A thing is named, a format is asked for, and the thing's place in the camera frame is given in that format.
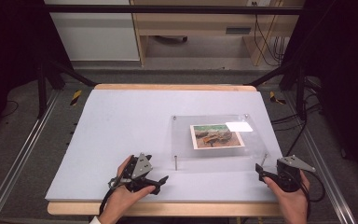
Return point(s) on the person's right hand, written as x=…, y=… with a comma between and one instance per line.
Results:
x=292, y=202

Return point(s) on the light grey table mat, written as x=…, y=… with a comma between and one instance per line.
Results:
x=121, y=124

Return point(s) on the person's left hand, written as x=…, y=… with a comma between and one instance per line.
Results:
x=120, y=199

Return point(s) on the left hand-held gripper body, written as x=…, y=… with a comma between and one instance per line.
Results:
x=141, y=166

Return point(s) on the black metal frame strut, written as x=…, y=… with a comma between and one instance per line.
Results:
x=300, y=90
x=42, y=90

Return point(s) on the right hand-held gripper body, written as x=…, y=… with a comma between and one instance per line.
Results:
x=287, y=179

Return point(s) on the painting print picture card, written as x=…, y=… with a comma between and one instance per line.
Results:
x=216, y=137

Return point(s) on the light wooden desk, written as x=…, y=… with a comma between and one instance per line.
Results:
x=199, y=23

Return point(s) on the black horizontal frame bar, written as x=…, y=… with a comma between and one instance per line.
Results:
x=167, y=9

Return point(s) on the white cabinet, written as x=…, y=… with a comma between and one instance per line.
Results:
x=96, y=34

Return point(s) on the clear acrylic photo frame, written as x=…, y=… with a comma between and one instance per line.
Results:
x=183, y=137

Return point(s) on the black curtain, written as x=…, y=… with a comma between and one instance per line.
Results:
x=345, y=68
x=9, y=46

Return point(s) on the wooden table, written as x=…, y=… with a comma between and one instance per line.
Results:
x=174, y=209

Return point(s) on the aluminium floor rail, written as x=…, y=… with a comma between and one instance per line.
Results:
x=18, y=155
x=326, y=174

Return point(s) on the black object under desk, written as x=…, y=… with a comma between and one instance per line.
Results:
x=172, y=39

